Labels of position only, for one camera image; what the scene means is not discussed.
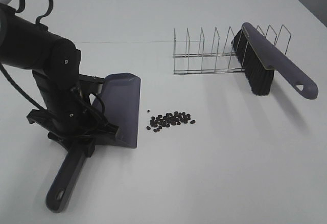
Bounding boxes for purple plastic dustpan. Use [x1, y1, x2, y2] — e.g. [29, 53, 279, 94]
[45, 73, 141, 213]

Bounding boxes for chrome wire rack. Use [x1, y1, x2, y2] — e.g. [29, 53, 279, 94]
[173, 24, 292, 76]

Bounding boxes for purple hand brush black bristles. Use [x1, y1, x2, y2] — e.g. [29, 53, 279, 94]
[232, 22, 318, 100]

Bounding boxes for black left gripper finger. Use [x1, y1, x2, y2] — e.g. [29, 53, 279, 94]
[48, 132, 69, 149]
[84, 142, 96, 158]

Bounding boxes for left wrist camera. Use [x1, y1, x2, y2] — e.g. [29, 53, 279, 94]
[79, 74, 105, 95]

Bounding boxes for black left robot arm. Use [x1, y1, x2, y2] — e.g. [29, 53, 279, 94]
[1, 4, 120, 149]

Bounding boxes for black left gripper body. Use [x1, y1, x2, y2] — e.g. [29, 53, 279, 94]
[27, 71, 119, 141]

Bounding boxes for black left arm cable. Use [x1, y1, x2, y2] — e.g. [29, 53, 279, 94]
[0, 0, 107, 138]

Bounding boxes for pile of coffee beans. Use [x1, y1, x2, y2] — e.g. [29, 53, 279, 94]
[146, 111, 196, 132]

